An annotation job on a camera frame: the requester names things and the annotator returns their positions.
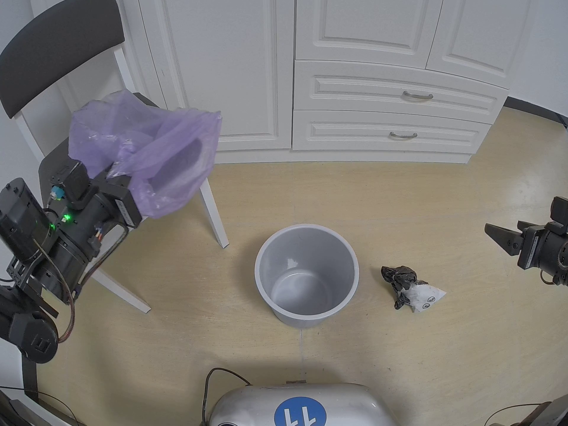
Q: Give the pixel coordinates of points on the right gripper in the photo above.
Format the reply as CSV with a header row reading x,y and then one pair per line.
x,y
548,251

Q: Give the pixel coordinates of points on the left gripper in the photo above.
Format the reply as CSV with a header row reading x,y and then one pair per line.
x,y
106,206

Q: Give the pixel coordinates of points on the purple plastic bag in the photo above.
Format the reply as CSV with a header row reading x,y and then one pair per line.
x,y
146,149

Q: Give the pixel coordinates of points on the black plastic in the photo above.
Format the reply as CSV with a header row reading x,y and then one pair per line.
x,y
399,280

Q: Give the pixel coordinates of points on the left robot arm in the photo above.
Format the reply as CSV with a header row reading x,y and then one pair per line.
x,y
22,220

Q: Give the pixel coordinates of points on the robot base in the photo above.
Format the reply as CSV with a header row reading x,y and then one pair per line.
x,y
301,402

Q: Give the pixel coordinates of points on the white trash bin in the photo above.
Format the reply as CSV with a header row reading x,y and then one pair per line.
x,y
306,313

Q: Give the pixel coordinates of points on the clear printed wrapper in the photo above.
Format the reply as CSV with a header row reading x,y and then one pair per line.
x,y
426,297

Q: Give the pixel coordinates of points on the white chair dark grey seat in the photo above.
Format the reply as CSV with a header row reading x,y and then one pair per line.
x,y
57,47

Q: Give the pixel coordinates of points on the white wardrobe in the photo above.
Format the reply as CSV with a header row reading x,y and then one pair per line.
x,y
222,60

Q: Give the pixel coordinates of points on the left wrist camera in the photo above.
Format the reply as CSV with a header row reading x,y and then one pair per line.
x,y
75,184

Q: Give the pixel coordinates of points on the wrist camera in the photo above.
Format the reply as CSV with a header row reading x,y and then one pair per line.
x,y
75,184
560,213

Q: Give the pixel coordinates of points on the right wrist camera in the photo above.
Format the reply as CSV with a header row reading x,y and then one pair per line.
x,y
560,213

